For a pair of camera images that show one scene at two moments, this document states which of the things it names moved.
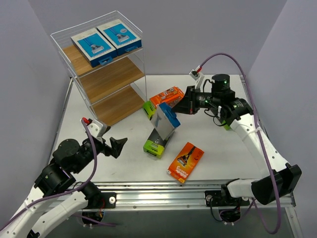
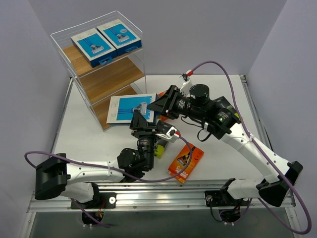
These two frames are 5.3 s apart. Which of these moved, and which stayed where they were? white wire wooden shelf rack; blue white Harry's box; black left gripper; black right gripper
Moved: black left gripper; black right gripper; blue white Harry's box
Stayed: white wire wooden shelf rack
